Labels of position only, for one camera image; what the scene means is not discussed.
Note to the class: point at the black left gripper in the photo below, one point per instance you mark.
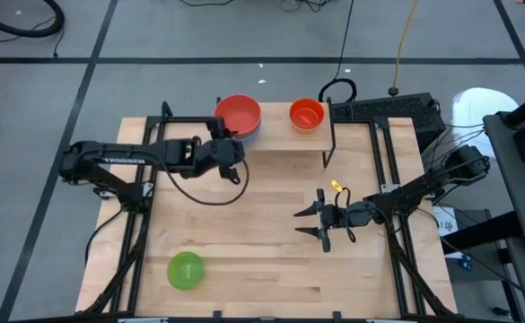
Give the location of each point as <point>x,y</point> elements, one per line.
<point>219,154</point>

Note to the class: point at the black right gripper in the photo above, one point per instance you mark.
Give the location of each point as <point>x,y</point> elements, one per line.
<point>338,216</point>

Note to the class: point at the large red bowl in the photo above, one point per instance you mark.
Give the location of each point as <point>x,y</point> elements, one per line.
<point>237,114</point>

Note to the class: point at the large blue bowl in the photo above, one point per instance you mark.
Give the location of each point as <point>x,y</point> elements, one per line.
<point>248,139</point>

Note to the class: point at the small orange bowl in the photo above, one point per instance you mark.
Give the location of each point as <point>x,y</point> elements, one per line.
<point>307,114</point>

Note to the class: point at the small green bowl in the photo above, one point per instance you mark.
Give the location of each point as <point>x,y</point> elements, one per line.
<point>185,271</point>

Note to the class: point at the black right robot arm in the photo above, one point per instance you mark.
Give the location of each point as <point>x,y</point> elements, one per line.
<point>423,186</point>

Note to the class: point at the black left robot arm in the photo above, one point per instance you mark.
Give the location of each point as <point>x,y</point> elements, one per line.
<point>123,154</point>

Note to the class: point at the wooden shelf with black legs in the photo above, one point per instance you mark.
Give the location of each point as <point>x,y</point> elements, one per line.
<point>280,134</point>

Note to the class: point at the yellow tag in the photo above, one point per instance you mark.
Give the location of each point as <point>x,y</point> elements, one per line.
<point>336,185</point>

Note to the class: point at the white paper label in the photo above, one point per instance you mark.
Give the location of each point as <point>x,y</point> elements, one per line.
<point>446,222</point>

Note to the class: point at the black round plug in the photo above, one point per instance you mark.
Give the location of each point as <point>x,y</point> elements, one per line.
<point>393,91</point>

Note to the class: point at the blue connector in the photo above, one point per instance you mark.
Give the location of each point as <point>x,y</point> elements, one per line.
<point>466,262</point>

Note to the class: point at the grey cart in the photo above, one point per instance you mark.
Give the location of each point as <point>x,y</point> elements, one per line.
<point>513,179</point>

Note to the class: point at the black metal table frame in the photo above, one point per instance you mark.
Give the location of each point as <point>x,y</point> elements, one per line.
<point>181,119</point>

